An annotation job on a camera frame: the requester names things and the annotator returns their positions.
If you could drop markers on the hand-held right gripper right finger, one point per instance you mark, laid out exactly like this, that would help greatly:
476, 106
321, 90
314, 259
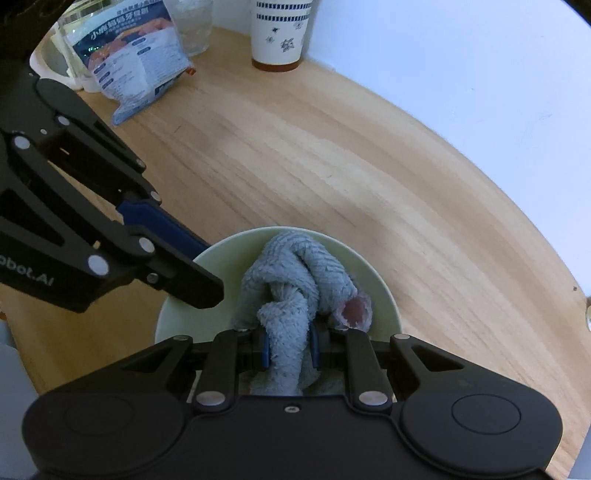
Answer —
315, 353

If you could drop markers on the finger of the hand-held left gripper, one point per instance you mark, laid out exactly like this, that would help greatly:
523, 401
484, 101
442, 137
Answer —
157, 221
194, 286

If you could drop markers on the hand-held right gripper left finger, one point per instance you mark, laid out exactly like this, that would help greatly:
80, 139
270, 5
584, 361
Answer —
264, 350

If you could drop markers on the grey terry cloth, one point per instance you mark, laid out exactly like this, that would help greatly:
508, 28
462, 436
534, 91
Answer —
295, 277

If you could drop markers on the cream bowl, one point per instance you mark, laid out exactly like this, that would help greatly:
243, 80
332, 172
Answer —
364, 281

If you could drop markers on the blue white plastic packet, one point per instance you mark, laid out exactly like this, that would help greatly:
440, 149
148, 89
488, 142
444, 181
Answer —
134, 60

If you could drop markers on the white plastic jug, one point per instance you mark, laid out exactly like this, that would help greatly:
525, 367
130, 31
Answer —
46, 67

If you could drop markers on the clear glass cup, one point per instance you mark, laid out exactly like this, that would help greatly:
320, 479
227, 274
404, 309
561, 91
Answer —
194, 27

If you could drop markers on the patterned paper cup red lid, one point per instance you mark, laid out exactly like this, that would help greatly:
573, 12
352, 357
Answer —
281, 32

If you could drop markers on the white pill bottle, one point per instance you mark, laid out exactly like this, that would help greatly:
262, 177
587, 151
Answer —
588, 316

